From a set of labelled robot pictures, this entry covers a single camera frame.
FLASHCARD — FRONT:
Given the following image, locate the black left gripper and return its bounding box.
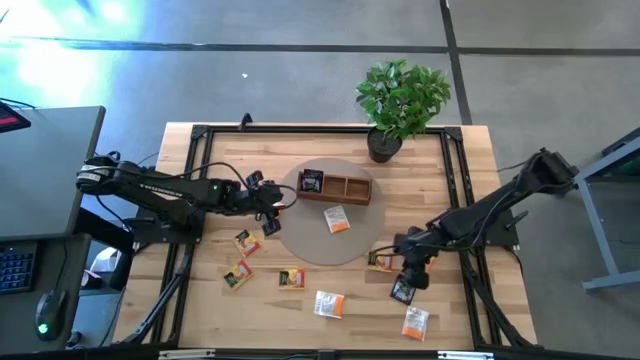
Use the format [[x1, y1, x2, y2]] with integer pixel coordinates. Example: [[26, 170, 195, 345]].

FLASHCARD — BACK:
[[234, 169, 288, 238]]

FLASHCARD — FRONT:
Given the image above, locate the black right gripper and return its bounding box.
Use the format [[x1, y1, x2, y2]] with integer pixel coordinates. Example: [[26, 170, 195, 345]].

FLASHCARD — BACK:
[[393, 226, 441, 293]]

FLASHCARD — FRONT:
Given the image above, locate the orange green tea packet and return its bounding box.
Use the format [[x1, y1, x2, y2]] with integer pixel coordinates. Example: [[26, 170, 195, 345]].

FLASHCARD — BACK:
[[367, 251, 395, 274], [222, 259, 255, 292], [231, 228, 263, 259], [278, 268, 306, 292]]

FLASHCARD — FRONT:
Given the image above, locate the black Ahmad tea packet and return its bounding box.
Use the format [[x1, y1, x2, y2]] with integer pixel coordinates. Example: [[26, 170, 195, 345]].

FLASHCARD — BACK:
[[389, 274, 417, 307], [301, 168, 325, 194]]

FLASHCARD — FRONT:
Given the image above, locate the round grey table mat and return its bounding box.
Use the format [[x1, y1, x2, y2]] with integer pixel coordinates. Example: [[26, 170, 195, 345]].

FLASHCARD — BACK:
[[276, 157, 388, 267]]

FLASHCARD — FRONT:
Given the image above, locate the wooden three-compartment tray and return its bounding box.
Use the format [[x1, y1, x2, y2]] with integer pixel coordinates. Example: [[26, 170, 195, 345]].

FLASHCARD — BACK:
[[295, 168, 374, 207]]

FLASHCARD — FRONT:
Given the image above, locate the black plant pot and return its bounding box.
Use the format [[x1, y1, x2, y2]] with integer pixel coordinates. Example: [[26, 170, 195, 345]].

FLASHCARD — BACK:
[[366, 125, 404, 165]]

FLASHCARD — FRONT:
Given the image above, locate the green leafy plant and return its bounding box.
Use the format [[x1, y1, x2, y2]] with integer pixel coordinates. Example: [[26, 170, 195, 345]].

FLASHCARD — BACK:
[[354, 58, 453, 142]]

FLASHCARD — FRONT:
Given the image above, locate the white bag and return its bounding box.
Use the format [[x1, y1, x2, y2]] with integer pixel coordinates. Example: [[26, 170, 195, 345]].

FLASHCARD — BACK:
[[92, 247, 121, 274]]

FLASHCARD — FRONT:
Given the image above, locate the grey desk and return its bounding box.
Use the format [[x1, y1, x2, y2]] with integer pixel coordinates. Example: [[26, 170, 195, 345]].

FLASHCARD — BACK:
[[0, 104, 107, 242]]

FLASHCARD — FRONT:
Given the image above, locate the black computer mouse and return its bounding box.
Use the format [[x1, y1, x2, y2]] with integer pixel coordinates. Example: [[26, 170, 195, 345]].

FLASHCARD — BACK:
[[33, 288, 69, 343]]

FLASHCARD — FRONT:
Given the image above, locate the black keyboard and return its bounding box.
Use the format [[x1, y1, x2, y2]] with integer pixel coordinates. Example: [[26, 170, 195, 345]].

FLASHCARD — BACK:
[[0, 241, 40, 296]]

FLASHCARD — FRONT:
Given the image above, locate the black monitor with red screen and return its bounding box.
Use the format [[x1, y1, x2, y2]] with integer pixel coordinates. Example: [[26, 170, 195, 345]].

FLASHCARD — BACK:
[[0, 99, 32, 135]]

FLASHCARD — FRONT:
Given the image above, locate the dark lower desk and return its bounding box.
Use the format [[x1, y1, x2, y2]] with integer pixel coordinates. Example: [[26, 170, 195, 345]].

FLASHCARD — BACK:
[[0, 232, 94, 357]]

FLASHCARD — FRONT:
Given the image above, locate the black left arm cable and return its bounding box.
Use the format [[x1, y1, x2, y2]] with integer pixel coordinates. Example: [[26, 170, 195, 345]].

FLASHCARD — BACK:
[[184, 160, 299, 214]]

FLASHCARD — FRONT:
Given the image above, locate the black aluminium table frame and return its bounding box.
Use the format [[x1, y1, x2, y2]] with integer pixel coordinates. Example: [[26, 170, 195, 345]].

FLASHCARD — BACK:
[[112, 122, 539, 351]]

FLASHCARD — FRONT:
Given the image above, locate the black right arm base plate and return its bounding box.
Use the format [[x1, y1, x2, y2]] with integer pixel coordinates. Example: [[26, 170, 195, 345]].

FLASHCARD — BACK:
[[447, 207, 521, 249]]

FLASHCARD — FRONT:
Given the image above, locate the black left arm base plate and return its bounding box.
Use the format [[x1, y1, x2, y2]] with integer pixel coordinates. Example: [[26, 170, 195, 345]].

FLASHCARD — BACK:
[[122, 207, 207, 246]]

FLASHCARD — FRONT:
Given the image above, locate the silver metal bracket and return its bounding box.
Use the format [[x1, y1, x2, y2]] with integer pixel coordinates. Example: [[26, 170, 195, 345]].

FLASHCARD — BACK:
[[437, 349, 495, 360], [158, 348, 216, 360]]

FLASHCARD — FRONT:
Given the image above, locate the grey metal table frame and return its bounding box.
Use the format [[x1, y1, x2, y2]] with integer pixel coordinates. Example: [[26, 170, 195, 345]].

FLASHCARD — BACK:
[[572, 127, 640, 294]]

